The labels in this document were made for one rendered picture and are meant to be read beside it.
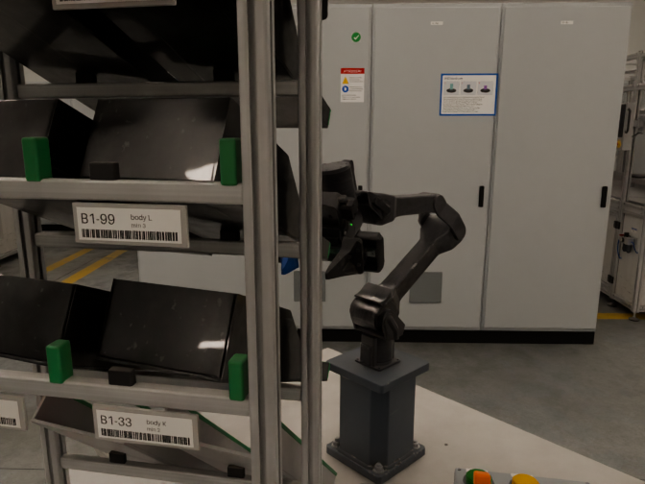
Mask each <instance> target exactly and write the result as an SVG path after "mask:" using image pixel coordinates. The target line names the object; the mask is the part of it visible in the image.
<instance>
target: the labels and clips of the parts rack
mask: <svg viewBox="0 0 645 484"><path fill-rule="evenodd" d="M176 4H177V0H52V5H53V10H54V11H65V10H87V9H109V8H132V7H154V6H175V5H176ZM75 74H76V84H91V83H97V76H96V75H95V74H94V73H93V72H76V73H75ZM213 79H214V82H215V81H235V73H234V71H233V70H232V69H214V70H213ZM21 142H22V150H23V158H24V167H25V175H26V181H27V182H40V181H41V180H42V179H49V178H53V176H52V167H51V158H50V149H49V140H48V138H47V137H23V138H22V139H21ZM219 149H220V173H221V185H226V186H235V185H237V184H238V182H241V181H242V159H241V138H239V137H227V138H221V139H220V140H219ZM89 175H90V179H91V180H99V181H116V180H120V172H119V163H118V162H89ZM72 207H73V217H74V227H75V236H76V242H77V243H88V244H110V245H133V246H155V247H177V248H189V229H188V211H187V206H181V205H147V204H113V203H79V202H74V203H72ZM220 240H222V241H239V240H240V232H239V231H237V230H220ZM46 355H47V364H48V372H49V380H50V382H51V383H57V384H62V383H63V382H64V381H65V380H66V379H67V378H69V377H70V376H72V375H73V365H72V356H71V348H70V341H69V340H60V339H59V340H56V341H55V342H53V343H51V344H49V345H48V346H47V347H46ZM227 364H228V388H229V399H230V400H237V401H243V400H245V398H246V396H247V395H248V393H249V370H248V355H247V354H243V353H235V354H234V355H233V356H232V357H231V358H230V359H229V361H228V363H227ZM103 371H107V373H108V384H109V385H119V386H130V387H132V386H133V385H134V384H135V383H136V376H135V368H127V367H115V366H113V367H111V368H110V369H108V370H103ZM92 409H93V419H94V428H95V438H96V439H99V440H108V441H116V442H125V443H133V444H141V445H150V446H158V447H167V448H183V449H191V450H200V449H201V443H200V426H199V415H198V414H192V413H182V412H173V411H163V410H154V409H144V408H135V407H126V406H116V405H106V404H97V403H94V404H93V405H92ZM0 428H7V429H15V430H24V431H27V430H28V422H27V415H26V407H25V400H24V397H22V396H13V395H3V394H0ZM108 455H109V458H106V457H98V456H89V455H81V454H74V453H64V454H63V456H62V457H61V458H60V465H61V467H62V468H64V469H71V470H79V471H87V472H101V473H109V474H117V475H124V476H131V477H139V478H147V479H154V480H162V481H170V482H178V483H185V484H251V475H248V474H245V468H243V467H239V466H235V465H228V466H227V472H217V471H209V470H201V469H193V468H185V467H177V466H166V465H161V464H154V463H145V462H137V461H130V460H127V455H126V453H123V452H119V451H115V450H112V451H111V452H110V453H109V454H108Z"/></svg>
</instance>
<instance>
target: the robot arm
mask: <svg viewBox="0 0 645 484"><path fill-rule="evenodd" d="M430 213H436V214H431V215H430ZM414 214H418V223H419V224H420V226H421V228H420V235H419V241H418V243H417V244H416V245H415V246H414V247H413V248H412V249H411V250H410V252H408V253H407V254H406V255H405V256H404V257H403V258H402V260H401V261H400V262H399V263H398V264H397V265H396V266H395V268H394V269H393V270H392V271H391V272H390V273H389V274H388V276H387V277H386V278H385V279H384V280H383V281H382V282H381V283H380V284H378V285H377V284H373V283H370V282H368V283H366V284H365V285H364V286H363V288H362V289H361V290H360V291H359V292H358V293H357V294H355V295H354V297H356V298H355V299H354V300H353V301H352V303H351V305H350V309H349V313H350V318H351V321H352V322H353V326H354V329H356V330H360V331H363V332H364V333H362V342H361V344H360V357H358V358H355V362H357V363H360V364H362V365H364V366H367V367H369V368H371V369H374V370H376V371H377V372H381V371H383V370H385V369H388V368H390V367H392V366H393V365H395V364H397V363H399V362H400V359H398V358H396V357H394V340H398V339H399V336H401V335H403V331H404V328H405V324H404V323H403V322H402V321H401V320H400V318H399V317H398V315H399V306H400V301H401V299H402V298H403V297H404V295H405V294H406V293H407V292H408V291H409V289H410V288H411V287H412V286H413V285H414V284H415V282H416V281H417V280H418V279H419V277H420V276H421V275H422V274H423V273H424V271H425V270H426V269H427V268H428V267H429V265H430V264H431V263H432V262H433V261H434V259H435V258H436V257H437V256H438V255H439V254H443V253H445V252H448V251H451V250H453V249H454V248H455V247H456V246H457V245H458V244H460V243H461V242H462V240H463V238H464V237H465V235H466V226H465V224H464V222H463V220H462V218H461V216H460V214H459V213H458V212H457V211H456V210H455V209H454V208H452V207H451V206H450V205H449V204H448V203H447V202H446V200H445V198H444V196H443V195H441V194H438V193H430V192H421V193H418V194H403V195H389V194H385V193H376V192H368V191H365V190H357V185H356V180H355V175H354V164H353V160H349V159H344V160H342V161H336V162H331V163H324V164H322V237H324V238H325V239H326V240H328V241H329V242H330V250H329V256H328V259H327V261H332V262H331V263H330V265H329V266H328V268H327V269H326V271H325V279H332V278H339V277H344V276H350V275H356V274H359V275H361V274H363V273H364V272H374V273H379V272H381V270H382V269H383V267H384V262H385V260H384V238H383V236H382V235H381V234H380V232H374V231H361V230H360V228H361V227H362V224H363V223H366V224H372V225H377V226H383V225H385V224H388V223H391V222H392V221H393V220H394V218H395V217H399V216H405V215H414ZM278 263H281V275H286V274H288V273H290V272H292V271H294V270H296V269H297V268H298V267H299V260H298V259H297V258H290V257H279V258H278Z"/></svg>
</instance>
